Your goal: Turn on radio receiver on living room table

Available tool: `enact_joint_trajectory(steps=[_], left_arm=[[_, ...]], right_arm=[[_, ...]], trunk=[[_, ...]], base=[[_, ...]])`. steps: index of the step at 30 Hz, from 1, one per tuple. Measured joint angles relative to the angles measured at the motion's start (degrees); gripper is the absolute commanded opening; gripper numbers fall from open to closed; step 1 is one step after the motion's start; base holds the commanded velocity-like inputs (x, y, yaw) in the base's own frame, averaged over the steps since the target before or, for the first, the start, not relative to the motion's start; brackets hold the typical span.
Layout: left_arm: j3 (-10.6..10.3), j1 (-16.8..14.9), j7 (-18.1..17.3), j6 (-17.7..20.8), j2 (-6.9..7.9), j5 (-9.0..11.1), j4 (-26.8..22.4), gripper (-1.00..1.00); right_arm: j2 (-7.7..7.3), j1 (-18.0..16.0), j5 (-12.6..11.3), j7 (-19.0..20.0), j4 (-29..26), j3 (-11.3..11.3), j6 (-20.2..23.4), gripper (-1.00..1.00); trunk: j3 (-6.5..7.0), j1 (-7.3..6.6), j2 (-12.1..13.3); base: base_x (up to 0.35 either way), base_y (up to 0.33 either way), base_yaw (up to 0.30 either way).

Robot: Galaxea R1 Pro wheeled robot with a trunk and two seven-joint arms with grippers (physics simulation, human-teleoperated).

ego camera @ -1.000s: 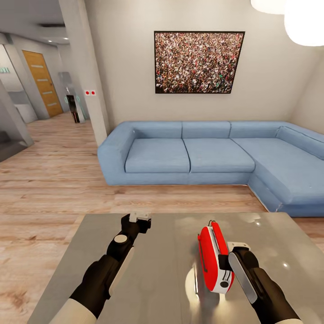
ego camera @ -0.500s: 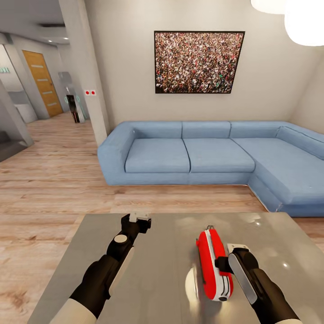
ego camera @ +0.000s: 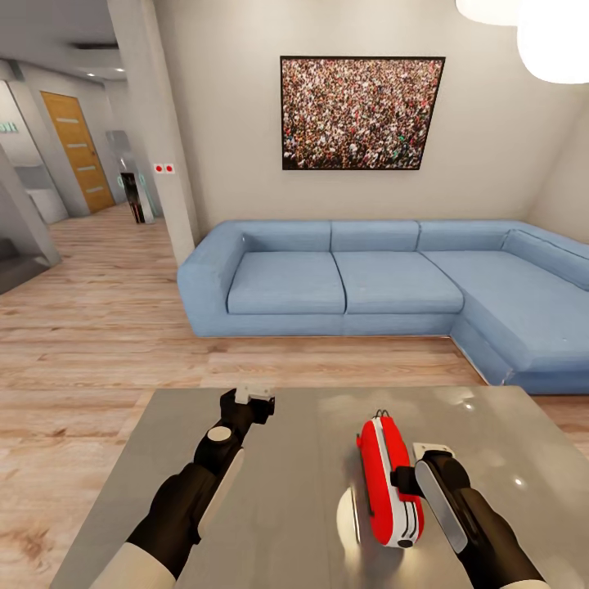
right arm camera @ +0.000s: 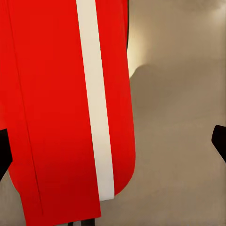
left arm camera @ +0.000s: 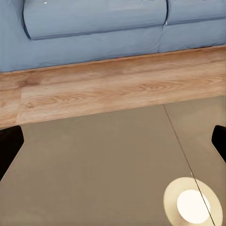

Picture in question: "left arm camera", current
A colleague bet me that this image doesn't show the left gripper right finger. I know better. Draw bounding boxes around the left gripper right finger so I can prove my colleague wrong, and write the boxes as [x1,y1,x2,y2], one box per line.
[211,125,226,162]

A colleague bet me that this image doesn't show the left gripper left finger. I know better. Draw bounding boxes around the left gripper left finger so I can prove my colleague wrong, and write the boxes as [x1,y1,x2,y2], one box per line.
[0,125,24,181]

